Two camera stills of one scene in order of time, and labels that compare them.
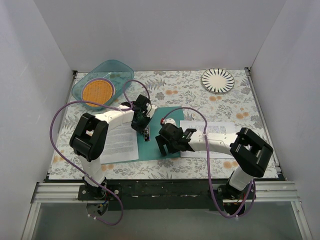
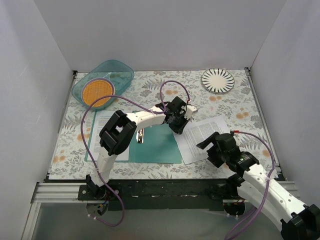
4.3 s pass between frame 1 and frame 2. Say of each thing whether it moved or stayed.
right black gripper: moved
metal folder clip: moved
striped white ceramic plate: stayed
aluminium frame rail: stayed
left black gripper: moved
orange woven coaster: stayed
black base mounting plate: stayed
